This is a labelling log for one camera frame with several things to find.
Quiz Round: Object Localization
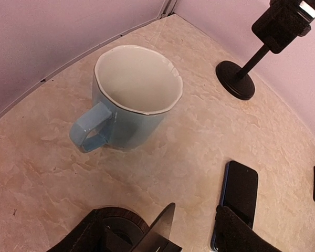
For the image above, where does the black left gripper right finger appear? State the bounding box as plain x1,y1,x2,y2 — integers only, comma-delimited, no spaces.
215,206,280,252

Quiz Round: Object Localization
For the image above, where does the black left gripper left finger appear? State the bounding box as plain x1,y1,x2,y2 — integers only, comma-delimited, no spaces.
48,209,103,252

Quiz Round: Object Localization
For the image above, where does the brown-base plate phone stand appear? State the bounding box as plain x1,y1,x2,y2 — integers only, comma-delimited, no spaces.
93,203,182,251

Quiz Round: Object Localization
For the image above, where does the black smartphone blue edge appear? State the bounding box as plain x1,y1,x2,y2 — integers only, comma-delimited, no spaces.
211,160,259,250

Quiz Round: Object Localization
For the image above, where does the light blue mug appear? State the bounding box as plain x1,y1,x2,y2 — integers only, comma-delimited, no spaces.
69,45,183,153

